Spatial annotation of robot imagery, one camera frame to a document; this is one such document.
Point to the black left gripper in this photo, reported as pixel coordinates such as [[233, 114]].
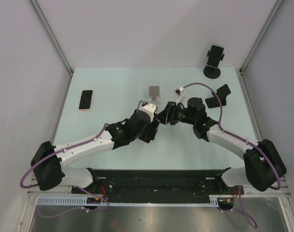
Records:
[[150, 132]]

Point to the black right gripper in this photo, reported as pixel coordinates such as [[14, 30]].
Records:
[[169, 116]]

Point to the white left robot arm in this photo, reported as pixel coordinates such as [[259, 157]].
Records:
[[51, 164]]

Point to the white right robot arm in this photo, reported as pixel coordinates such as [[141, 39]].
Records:
[[263, 165]]

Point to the silver folding phone stand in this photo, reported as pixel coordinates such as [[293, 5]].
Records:
[[154, 95]]

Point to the black round base phone stand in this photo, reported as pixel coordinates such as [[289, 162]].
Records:
[[212, 73]]

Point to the black folding phone stand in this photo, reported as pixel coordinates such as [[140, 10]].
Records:
[[221, 94]]

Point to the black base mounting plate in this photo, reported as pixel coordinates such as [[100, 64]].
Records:
[[159, 184]]

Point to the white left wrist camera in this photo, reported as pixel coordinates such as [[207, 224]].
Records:
[[150, 109]]

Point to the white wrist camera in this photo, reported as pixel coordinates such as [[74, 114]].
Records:
[[150, 109], [180, 94]]

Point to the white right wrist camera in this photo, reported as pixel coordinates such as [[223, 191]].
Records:
[[180, 94]]

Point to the white slotted cable duct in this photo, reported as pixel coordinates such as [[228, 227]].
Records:
[[83, 200]]

